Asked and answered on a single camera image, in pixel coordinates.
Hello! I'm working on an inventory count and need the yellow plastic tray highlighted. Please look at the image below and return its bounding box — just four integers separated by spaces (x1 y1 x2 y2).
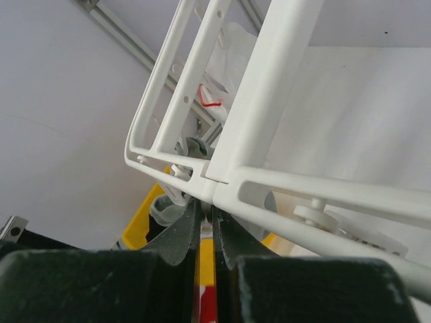
121 164 284 287

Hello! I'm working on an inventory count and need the grey sock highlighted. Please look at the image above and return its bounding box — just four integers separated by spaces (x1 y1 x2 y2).
147 136 216 229

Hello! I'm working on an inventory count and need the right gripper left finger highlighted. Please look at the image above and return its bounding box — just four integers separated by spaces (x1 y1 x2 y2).
1 199 202 322

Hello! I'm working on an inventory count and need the red white striped sock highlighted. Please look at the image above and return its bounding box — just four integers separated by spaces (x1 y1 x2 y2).
199 285 217 323

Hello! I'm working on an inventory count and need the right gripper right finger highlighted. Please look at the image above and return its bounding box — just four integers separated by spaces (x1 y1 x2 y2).
211 208 418 322

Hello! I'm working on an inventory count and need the white clip hanger rack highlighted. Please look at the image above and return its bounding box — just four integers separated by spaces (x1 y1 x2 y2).
124 1 430 303

